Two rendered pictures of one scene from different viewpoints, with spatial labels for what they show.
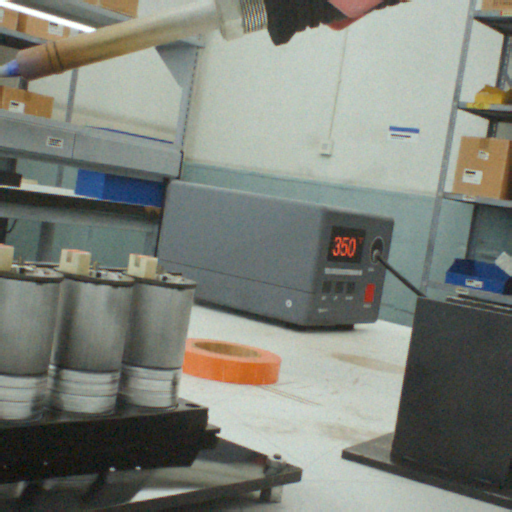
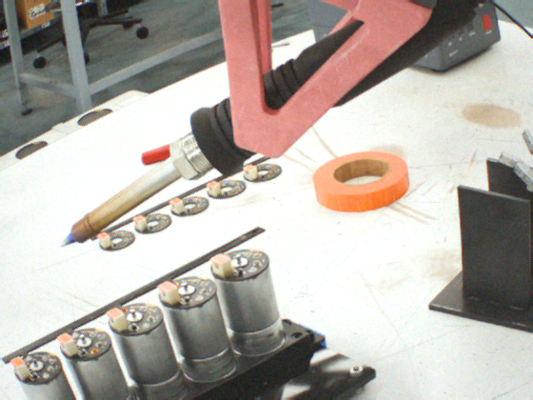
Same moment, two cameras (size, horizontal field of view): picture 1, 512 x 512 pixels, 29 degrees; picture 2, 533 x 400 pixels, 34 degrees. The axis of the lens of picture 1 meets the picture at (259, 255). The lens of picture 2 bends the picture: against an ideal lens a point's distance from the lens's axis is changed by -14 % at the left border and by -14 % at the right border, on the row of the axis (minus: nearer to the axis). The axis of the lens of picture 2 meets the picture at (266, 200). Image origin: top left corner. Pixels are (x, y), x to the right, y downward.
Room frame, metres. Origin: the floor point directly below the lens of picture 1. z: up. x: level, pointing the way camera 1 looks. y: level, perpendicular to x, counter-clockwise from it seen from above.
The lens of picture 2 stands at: (-0.03, -0.09, 1.01)
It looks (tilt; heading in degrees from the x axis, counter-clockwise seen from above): 25 degrees down; 16
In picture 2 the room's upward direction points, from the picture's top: 11 degrees counter-clockwise
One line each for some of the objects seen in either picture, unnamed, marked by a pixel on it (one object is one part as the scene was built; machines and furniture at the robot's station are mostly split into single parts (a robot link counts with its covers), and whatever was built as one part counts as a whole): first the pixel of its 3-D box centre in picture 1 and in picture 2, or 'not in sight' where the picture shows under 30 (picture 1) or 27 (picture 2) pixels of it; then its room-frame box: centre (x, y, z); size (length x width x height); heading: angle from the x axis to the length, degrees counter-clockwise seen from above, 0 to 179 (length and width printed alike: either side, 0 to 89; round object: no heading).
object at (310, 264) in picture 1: (274, 256); (405, 2); (0.80, -0.01, 0.80); 0.15 x 0.12 x 0.10; 56
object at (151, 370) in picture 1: (148, 350); (250, 311); (0.32, 0.03, 0.79); 0.02 x 0.02 x 0.05
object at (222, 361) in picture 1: (224, 360); (363, 180); (0.51, 0.01, 0.76); 0.06 x 0.06 x 0.01
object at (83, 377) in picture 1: (83, 352); (200, 338); (0.30, 0.05, 0.79); 0.02 x 0.02 x 0.05
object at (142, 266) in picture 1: (144, 266); (223, 265); (0.31, 0.04, 0.82); 0.01 x 0.01 x 0.01; 51
